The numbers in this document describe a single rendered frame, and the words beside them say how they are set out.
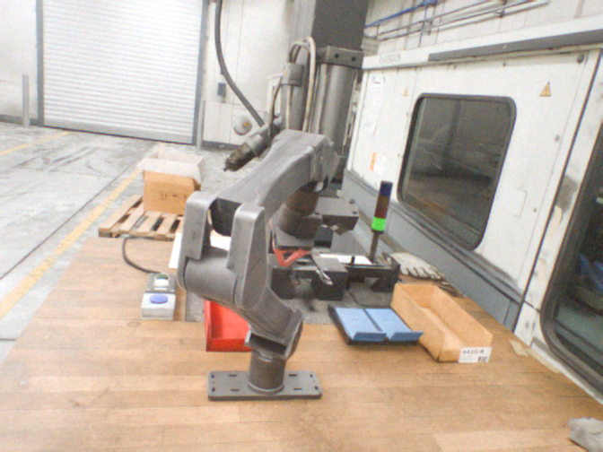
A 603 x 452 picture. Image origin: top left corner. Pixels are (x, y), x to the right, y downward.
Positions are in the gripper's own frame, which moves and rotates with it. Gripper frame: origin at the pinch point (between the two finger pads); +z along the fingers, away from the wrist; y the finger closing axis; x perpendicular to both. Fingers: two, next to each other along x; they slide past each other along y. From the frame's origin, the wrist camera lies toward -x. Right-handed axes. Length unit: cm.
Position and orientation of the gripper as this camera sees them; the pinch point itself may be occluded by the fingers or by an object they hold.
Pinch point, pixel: (283, 256)
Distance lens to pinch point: 87.1
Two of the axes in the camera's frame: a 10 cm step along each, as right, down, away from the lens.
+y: -1.2, -7.4, 6.6
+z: -2.1, 6.7, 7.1
